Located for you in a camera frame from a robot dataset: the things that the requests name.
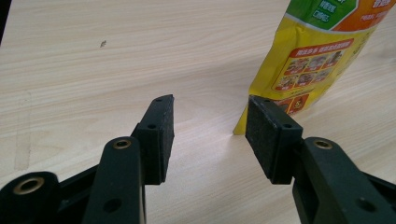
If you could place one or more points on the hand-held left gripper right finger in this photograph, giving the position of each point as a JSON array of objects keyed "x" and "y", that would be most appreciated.
[{"x": 274, "y": 149}]

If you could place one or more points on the yellow seasoning packet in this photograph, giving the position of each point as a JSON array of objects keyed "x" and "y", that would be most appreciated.
[{"x": 311, "y": 46}]

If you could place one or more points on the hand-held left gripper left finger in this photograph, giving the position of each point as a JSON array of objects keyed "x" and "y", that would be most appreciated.
[{"x": 154, "y": 146}]

